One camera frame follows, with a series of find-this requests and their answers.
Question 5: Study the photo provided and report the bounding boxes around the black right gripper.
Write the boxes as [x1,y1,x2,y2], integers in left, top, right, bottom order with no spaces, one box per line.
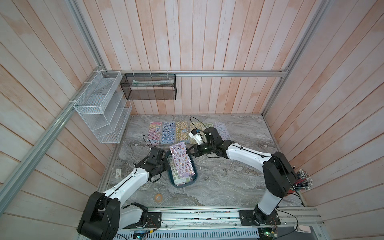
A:
[185,144,216,159]

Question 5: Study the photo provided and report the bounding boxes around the lilac gem sticker sheet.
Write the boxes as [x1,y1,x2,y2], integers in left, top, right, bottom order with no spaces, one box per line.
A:
[213,122,231,141]

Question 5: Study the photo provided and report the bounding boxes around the white green sticker sheet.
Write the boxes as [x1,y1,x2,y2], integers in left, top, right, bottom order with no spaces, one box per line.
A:
[204,123,214,128]

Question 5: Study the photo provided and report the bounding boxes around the green panda sticker sheet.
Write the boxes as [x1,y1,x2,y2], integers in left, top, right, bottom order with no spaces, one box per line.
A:
[189,123,205,145]

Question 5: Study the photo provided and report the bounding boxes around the pink character sticker sheet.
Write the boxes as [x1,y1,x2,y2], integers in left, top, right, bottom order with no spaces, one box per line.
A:
[170,142,195,178]

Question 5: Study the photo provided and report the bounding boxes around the blue penguin sticker sheet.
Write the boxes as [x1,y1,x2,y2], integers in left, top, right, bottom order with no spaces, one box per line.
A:
[161,122,176,145]

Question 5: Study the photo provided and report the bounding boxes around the yellow animal sticker sheet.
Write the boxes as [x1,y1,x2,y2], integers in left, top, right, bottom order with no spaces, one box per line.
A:
[175,121,190,143]

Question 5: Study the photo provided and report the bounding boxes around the teal plastic storage box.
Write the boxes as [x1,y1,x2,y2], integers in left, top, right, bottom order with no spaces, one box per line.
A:
[166,150,198,188]

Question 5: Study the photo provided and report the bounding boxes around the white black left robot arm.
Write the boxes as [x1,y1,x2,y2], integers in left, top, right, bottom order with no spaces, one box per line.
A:
[77,147,170,240]

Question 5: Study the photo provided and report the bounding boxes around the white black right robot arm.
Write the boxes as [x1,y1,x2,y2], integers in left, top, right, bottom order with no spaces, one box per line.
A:
[187,127,297,226]

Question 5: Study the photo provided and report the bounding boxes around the small white card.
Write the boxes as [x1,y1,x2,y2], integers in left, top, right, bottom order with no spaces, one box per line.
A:
[115,169,122,179]

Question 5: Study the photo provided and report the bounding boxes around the red cup of pencils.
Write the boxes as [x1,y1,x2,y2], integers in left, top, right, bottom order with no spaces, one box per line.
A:
[288,169,313,195]

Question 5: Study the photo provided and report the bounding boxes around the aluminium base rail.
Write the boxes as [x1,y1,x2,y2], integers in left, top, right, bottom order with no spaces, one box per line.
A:
[75,205,325,232]

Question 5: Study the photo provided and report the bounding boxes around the white wire mesh shelf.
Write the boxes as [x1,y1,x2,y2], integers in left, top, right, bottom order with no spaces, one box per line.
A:
[74,71,132,144]

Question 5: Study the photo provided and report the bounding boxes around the black wire mesh basket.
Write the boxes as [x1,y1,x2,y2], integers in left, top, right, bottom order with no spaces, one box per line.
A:
[120,73,177,101]

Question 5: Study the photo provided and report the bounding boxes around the aluminium frame bar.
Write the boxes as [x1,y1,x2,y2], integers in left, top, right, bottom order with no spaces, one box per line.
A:
[120,70,288,77]

